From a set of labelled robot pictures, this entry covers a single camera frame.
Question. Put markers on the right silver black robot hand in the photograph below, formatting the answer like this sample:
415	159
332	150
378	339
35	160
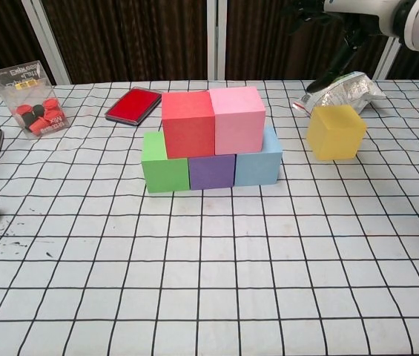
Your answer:
361	15

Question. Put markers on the yellow foam cube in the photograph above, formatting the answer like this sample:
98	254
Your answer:
337	133

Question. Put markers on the pink foam cube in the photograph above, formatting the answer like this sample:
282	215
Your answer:
239	122

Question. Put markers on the light blue foam cube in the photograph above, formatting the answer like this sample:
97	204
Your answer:
257	168

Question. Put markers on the red foam cube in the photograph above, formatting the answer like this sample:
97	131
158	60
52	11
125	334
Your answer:
188	126

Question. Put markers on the green foam cube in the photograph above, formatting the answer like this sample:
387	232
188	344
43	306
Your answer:
166	174

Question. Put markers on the purple foam cube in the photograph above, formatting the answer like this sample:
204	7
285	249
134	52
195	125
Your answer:
212	172

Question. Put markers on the crumpled snack bag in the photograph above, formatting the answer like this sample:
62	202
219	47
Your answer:
350	92

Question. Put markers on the red ink pad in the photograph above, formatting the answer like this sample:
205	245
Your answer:
133	105

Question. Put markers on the clear box with red caps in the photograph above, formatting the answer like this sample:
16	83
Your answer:
31	100

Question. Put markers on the white partition frame post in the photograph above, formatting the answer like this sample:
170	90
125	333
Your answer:
385	63
216	37
46	41

